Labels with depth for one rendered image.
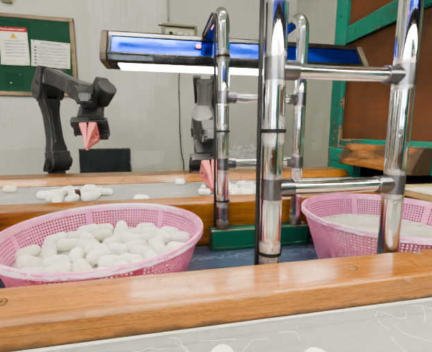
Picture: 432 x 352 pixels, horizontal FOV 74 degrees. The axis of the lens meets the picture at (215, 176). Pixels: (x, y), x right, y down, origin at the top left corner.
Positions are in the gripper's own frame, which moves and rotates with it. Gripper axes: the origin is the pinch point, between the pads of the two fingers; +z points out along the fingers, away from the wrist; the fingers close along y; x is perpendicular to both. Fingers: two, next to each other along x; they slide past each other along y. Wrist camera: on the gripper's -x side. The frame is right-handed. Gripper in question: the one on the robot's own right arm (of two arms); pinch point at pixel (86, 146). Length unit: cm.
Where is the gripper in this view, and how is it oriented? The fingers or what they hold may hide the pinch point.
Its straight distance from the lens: 88.6
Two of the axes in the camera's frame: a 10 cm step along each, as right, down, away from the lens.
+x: -1.2, 6.6, 7.4
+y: 9.8, -0.3, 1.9
